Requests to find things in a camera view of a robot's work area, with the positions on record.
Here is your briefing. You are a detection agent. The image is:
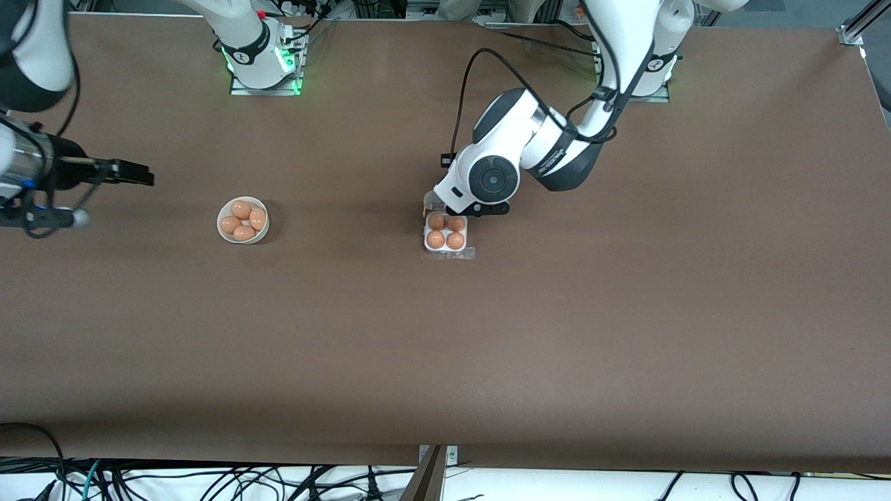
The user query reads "clear plastic egg box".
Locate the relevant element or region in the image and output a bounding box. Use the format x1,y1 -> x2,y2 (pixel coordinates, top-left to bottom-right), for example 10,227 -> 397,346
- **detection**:
421,196 -> 477,262

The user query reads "white round bowl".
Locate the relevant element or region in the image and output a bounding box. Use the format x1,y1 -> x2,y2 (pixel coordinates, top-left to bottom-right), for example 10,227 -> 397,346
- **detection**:
216,196 -> 269,244

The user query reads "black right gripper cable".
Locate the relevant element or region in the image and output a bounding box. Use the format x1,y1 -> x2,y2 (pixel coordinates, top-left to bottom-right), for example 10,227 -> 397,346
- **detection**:
19,54 -> 107,239

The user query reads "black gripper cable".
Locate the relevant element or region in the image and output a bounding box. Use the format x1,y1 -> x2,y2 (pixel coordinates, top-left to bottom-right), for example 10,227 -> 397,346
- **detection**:
19,54 -> 107,239
440,47 -> 622,169

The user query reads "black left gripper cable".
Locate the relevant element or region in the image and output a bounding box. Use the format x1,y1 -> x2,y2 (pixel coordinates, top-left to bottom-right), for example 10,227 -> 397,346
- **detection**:
440,47 -> 622,169

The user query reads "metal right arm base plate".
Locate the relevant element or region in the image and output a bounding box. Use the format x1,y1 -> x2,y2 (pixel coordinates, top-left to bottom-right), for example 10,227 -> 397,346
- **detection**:
230,31 -> 305,97

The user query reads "long black table cable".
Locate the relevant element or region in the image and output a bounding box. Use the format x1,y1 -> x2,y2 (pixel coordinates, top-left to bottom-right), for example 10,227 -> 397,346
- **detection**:
497,29 -> 597,61

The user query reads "short black table cable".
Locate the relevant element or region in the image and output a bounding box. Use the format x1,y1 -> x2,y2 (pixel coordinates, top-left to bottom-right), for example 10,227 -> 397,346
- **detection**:
553,19 -> 594,41

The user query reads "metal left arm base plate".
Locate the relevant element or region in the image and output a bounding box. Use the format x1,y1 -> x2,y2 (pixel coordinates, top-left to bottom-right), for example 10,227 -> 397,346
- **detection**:
597,36 -> 671,104

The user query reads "black base cable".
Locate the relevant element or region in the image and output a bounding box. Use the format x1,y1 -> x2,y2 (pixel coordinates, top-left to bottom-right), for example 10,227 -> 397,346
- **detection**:
275,0 -> 339,44

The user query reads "silver mount bracket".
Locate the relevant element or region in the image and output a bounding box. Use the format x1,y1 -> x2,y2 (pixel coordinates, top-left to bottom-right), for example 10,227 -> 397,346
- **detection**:
419,445 -> 459,468

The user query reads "black looped cable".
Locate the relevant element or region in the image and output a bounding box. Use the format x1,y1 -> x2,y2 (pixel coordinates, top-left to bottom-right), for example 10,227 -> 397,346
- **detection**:
0,422 -> 68,501

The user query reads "dark camera mount post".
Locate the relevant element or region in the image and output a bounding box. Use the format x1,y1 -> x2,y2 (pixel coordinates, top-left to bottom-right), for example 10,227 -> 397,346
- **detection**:
400,445 -> 446,501

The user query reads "teal cable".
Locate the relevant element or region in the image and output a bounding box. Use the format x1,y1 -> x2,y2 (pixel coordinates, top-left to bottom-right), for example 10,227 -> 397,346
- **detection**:
81,459 -> 104,501

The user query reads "aluminium frame profile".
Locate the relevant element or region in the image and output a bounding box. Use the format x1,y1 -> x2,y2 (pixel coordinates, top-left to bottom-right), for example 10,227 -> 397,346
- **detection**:
837,0 -> 891,48

